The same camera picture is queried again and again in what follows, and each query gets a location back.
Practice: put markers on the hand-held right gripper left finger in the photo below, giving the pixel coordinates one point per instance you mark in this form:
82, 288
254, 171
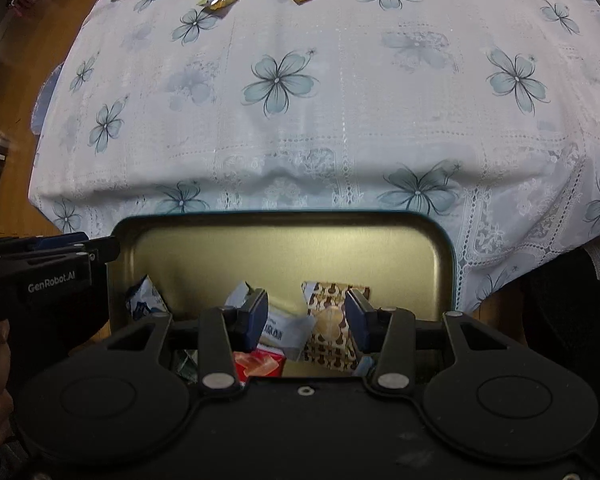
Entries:
255, 322

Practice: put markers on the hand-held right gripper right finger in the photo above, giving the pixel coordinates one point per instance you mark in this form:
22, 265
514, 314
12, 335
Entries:
360, 325

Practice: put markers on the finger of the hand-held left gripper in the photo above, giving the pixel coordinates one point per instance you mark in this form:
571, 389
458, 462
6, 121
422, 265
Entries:
102, 249
55, 241

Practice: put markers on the grey green snack packet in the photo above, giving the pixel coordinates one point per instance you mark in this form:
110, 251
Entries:
237, 294

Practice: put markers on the white red print snack packet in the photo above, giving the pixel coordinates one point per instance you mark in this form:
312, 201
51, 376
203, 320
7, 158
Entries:
287, 332

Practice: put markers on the brown heart print snack packet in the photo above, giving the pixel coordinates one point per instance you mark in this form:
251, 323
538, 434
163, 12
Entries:
325, 331

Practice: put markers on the blue white snack packet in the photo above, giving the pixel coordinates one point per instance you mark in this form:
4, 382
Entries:
145, 297

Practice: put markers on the gold metal tin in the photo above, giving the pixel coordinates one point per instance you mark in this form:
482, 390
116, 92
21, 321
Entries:
280, 250

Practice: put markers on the white floral tablecloth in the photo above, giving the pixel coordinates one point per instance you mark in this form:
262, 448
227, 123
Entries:
330, 135

